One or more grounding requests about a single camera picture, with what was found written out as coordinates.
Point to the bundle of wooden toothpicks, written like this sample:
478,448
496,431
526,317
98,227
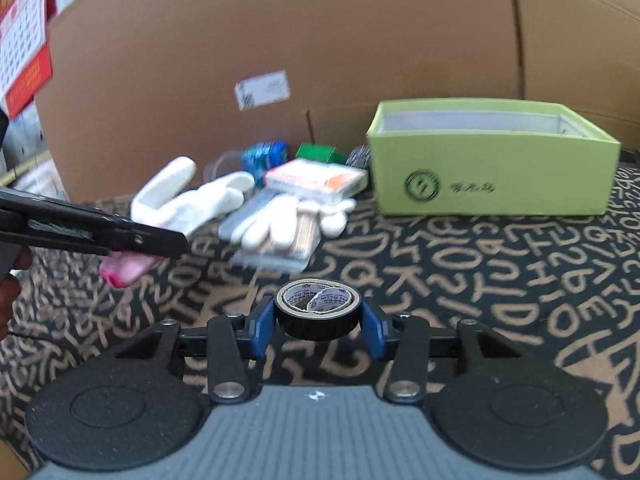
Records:
306,232

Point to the red and white wall calendar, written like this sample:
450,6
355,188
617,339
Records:
25,35

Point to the person's left hand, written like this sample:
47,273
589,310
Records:
9,305

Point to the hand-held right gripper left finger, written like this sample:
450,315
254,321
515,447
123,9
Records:
260,335

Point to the white shipping label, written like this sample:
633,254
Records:
262,90

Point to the white knit glove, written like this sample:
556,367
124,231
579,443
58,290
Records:
270,220
165,200

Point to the large brown cardboard sheet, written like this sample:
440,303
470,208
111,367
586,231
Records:
350,35

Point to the light green cardboard box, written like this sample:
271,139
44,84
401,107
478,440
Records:
500,180

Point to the shiny green packet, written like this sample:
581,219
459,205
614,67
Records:
315,152

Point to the black tape roll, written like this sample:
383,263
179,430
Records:
315,327

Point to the yellow and white medicine box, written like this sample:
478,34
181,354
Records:
310,180

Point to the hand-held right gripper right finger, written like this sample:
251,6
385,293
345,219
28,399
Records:
374,335

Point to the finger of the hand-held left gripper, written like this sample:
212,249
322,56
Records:
140,237

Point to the blue square plastic container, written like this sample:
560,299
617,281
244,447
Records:
265,155

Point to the clear plastic bag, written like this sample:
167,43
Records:
270,262

